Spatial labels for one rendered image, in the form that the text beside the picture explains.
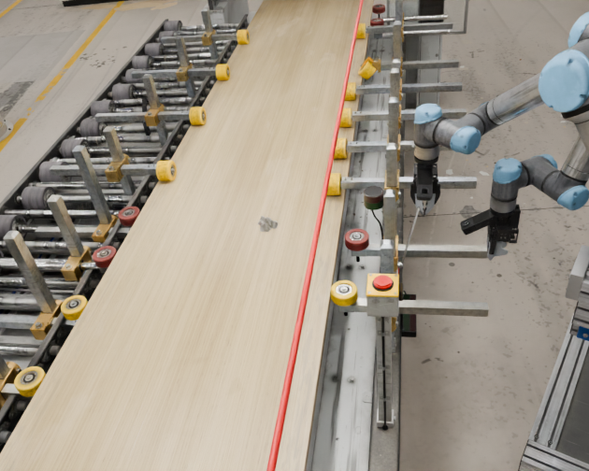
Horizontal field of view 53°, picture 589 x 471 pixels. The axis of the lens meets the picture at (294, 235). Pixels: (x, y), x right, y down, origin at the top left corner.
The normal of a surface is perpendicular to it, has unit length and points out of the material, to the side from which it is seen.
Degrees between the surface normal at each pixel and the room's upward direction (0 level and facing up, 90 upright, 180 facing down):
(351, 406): 0
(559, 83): 84
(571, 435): 0
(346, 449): 0
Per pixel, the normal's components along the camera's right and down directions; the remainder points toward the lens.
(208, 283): -0.11, -0.77
